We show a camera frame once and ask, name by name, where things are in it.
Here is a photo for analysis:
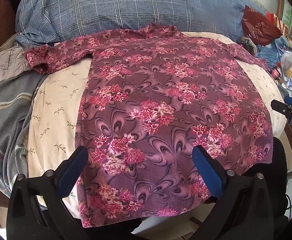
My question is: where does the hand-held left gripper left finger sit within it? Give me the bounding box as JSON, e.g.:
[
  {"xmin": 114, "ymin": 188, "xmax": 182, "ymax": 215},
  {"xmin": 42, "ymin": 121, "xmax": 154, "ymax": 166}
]
[{"xmin": 7, "ymin": 145, "xmax": 89, "ymax": 240}]

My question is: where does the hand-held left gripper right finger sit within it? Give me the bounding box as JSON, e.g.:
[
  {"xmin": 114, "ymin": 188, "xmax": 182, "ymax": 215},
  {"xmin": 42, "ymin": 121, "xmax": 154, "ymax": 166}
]
[{"xmin": 192, "ymin": 145, "xmax": 290, "ymax": 240}]

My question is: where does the pink floral shirt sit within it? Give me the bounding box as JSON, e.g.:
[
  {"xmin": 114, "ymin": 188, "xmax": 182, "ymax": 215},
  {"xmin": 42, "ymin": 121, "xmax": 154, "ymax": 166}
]
[{"xmin": 24, "ymin": 22, "xmax": 274, "ymax": 228}]

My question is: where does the small red box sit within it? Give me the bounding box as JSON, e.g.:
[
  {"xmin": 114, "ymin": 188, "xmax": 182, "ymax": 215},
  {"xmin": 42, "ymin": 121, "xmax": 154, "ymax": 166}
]
[{"xmin": 271, "ymin": 67, "xmax": 282, "ymax": 81}]

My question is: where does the blue cloth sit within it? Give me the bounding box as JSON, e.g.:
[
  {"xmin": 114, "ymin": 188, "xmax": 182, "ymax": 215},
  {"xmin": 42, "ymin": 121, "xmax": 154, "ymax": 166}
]
[{"xmin": 255, "ymin": 36, "xmax": 290, "ymax": 68}]

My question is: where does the cream leaf-print bed sheet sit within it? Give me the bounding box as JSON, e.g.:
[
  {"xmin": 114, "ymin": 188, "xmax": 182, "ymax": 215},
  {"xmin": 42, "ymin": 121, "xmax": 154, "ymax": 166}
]
[{"xmin": 26, "ymin": 31, "xmax": 287, "ymax": 220}]

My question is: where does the grey plaid blanket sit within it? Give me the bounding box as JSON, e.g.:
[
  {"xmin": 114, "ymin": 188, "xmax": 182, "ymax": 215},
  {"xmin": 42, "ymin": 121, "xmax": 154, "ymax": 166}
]
[{"xmin": 0, "ymin": 74, "xmax": 47, "ymax": 198}]

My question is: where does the red plastic bag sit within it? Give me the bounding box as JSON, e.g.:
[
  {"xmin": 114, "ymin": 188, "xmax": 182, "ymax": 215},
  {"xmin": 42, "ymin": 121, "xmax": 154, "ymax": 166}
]
[{"xmin": 242, "ymin": 5, "xmax": 283, "ymax": 47}]

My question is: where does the khaki garment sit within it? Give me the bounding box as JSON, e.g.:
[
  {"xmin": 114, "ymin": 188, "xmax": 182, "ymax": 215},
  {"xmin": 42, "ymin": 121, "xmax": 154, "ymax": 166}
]
[{"xmin": 0, "ymin": 42, "xmax": 34, "ymax": 88}]

